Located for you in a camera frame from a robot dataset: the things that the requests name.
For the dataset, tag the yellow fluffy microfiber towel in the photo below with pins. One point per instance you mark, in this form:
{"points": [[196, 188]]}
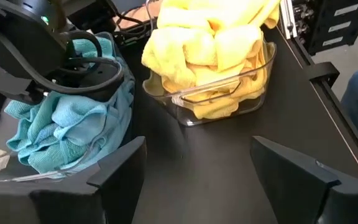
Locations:
{"points": [[216, 109]]}

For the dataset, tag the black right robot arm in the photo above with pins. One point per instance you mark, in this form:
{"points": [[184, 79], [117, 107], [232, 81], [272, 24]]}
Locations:
{"points": [[82, 15]]}

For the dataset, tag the teal microfiber towel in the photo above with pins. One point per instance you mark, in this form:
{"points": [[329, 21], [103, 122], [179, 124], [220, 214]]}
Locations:
{"points": [[26, 124], [87, 46]]}

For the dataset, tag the light blue microfiber towel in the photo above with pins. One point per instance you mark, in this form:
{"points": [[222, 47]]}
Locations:
{"points": [[51, 158], [82, 121]]}

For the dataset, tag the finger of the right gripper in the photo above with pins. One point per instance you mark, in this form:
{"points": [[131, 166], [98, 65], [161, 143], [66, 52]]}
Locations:
{"points": [[107, 77], [11, 85]]}

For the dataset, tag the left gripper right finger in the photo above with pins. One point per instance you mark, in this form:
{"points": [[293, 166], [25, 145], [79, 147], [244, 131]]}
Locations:
{"points": [[297, 193]]}

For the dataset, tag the black equipment rack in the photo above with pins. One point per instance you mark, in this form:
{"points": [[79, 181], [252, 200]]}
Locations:
{"points": [[322, 28]]}

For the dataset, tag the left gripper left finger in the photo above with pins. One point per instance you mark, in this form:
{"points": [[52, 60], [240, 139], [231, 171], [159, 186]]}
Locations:
{"points": [[117, 186]]}

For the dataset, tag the clear plastic basket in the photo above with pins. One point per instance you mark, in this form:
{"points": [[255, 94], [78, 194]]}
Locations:
{"points": [[11, 172], [182, 116]]}

